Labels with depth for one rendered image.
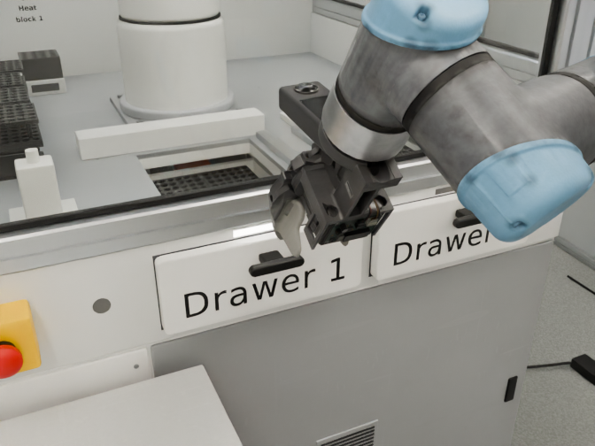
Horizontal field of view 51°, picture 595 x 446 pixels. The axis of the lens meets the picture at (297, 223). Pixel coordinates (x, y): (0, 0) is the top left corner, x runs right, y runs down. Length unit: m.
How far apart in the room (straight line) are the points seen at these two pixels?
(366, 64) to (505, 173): 0.13
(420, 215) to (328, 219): 0.39
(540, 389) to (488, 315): 0.96
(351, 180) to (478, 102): 0.16
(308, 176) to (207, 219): 0.25
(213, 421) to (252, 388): 0.19
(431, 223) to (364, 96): 0.50
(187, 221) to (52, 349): 0.23
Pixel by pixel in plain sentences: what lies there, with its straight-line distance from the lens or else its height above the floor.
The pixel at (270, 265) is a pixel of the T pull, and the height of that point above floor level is 0.91.
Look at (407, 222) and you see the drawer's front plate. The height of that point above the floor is 0.91.
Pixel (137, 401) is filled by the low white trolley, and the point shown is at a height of 0.76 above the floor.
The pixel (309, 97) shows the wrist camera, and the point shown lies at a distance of 0.62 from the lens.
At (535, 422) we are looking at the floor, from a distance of 1.99.
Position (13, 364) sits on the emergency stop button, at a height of 0.88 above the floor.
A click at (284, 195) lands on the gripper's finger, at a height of 1.06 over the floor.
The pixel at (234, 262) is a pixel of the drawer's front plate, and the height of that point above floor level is 0.91.
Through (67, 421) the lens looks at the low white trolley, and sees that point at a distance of 0.84.
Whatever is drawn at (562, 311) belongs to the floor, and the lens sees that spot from 2.48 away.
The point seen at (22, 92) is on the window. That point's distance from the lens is 0.72.
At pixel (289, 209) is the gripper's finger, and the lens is 0.65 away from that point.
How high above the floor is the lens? 1.32
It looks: 27 degrees down
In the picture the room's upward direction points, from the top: straight up
